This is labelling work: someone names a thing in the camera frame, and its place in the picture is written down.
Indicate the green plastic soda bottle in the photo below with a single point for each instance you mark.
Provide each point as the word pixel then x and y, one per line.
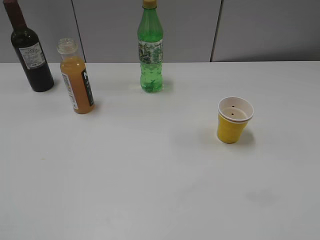
pixel 150 36

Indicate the dark red wine bottle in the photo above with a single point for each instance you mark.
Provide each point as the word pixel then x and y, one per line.
pixel 28 49

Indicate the yellow paper cup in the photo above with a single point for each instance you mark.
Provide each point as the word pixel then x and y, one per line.
pixel 234 113

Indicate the NFC orange juice bottle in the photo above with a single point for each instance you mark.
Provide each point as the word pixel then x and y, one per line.
pixel 75 76

